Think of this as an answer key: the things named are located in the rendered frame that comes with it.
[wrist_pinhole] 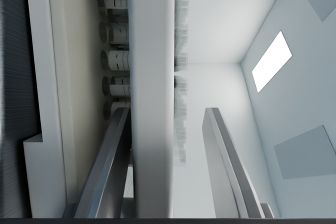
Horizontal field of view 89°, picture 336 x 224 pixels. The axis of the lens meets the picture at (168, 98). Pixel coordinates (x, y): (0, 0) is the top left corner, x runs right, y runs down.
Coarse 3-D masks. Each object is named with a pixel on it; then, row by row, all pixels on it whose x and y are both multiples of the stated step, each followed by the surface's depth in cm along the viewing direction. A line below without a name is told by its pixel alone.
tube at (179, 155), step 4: (176, 152) 12; (180, 152) 12; (184, 152) 12; (176, 156) 12; (180, 156) 12; (184, 156) 12; (176, 160) 12; (180, 160) 12; (184, 160) 12; (128, 164) 12; (176, 164) 12; (180, 164) 12; (184, 164) 12
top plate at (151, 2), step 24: (144, 0) 7; (168, 0) 7; (144, 24) 7; (168, 24) 7; (144, 48) 7; (168, 48) 7; (144, 72) 7; (168, 72) 7; (144, 96) 8; (168, 96) 8; (144, 120) 8; (168, 120) 8; (144, 144) 8; (168, 144) 8; (144, 168) 8; (168, 168) 8; (144, 192) 8; (168, 192) 8; (144, 216) 8; (168, 216) 8
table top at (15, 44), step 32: (0, 0) 7; (0, 32) 7; (0, 64) 7; (32, 64) 9; (0, 96) 7; (32, 96) 9; (0, 128) 7; (32, 128) 9; (0, 160) 7; (0, 192) 7; (128, 192) 30
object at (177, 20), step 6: (108, 18) 12; (114, 18) 12; (120, 18) 12; (126, 18) 12; (174, 18) 12; (180, 18) 12; (120, 48) 15; (126, 48) 15; (174, 48) 15; (180, 48) 15; (120, 96) 15; (126, 96) 15; (174, 96) 15; (180, 96) 15; (174, 120) 14; (180, 120) 14
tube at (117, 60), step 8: (104, 56) 11; (112, 56) 11; (120, 56) 11; (128, 56) 11; (176, 56) 11; (184, 56) 11; (104, 64) 11; (112, 64) 11; (120, 64) 11; (128, 64) 11; (176, 64) 11; (184, 64) 11
